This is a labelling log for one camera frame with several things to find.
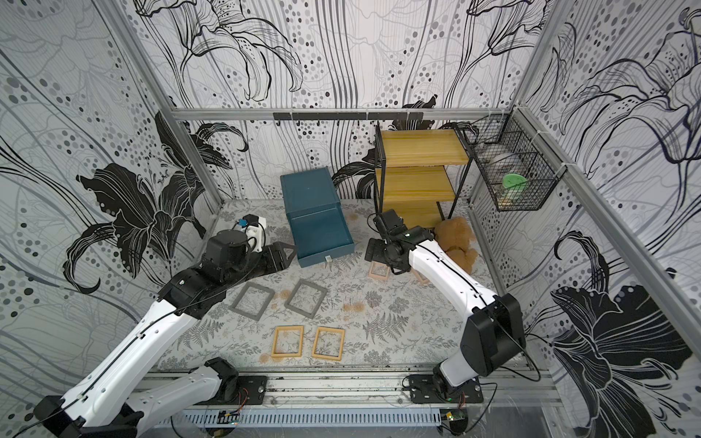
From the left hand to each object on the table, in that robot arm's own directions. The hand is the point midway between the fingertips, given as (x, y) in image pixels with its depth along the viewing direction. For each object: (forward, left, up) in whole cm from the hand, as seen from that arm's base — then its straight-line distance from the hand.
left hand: (295, 259), depth 70 cm
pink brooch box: (+12, -24, -27) cm, 38 cm away
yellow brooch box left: (-13, +4, -27) cm, 30 cm away
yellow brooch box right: (-13, -8, -27) cm, 31 cm away
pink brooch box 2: (+9, -38, -24) cm, 46 cm away
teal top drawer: (+19, -3, -14) cm, 24 cm away
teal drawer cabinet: (+32, +2, -6) cm, 33 cm away
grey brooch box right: (+4, +5, -27) cm, 28 cm away
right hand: (+10, -24, -12) cm, 29 cm away
